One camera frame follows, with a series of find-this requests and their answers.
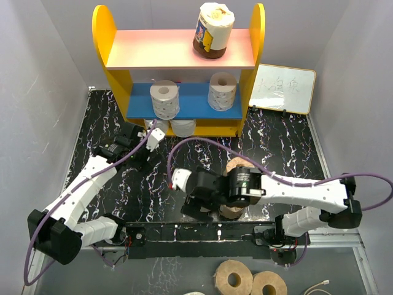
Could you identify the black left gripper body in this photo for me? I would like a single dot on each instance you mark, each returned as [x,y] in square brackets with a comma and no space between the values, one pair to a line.
[139,157]

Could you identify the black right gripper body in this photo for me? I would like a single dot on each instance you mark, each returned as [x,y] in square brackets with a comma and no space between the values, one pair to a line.
[214,202]

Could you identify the brown roll front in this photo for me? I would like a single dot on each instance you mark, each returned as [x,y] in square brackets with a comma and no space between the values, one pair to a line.
[231,212]

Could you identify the brown roll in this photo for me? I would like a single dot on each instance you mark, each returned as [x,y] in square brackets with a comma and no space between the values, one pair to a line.
[231,212]
[237,162]

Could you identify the brown roll back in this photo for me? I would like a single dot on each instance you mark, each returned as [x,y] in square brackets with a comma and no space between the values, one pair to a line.
[237,162]

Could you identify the patterned white paper roll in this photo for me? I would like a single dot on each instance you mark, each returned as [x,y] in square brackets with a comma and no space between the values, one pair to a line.
[222,91]

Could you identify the beige roll back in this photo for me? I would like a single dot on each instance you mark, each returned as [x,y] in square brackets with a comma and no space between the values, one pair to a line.
[213,29]

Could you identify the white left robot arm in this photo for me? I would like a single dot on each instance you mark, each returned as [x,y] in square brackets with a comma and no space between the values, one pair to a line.
[56,231]

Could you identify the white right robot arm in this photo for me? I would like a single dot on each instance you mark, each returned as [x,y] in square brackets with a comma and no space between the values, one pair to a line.
[331,204]

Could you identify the yellow shelf with coloured boards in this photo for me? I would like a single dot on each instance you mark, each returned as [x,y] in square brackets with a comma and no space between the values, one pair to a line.
[120,51]

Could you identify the tan roll on floor left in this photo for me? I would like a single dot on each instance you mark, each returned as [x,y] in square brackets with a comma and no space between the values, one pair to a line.
[233,277]

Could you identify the tan roll on floor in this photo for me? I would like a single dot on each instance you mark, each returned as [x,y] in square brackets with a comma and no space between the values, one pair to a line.
[233,277]
[268,282]

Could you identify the white roll at bottom edge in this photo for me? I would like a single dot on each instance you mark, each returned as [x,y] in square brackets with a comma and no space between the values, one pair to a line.
[194,293]

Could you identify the tan roll on floor right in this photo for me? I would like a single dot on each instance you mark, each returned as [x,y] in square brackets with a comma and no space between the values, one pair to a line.
[268,282]

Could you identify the small whiteboard with writing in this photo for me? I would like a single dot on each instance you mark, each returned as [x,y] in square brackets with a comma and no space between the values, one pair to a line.
[281,88]

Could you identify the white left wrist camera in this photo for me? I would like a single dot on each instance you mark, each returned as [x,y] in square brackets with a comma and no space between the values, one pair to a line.
[152,141]

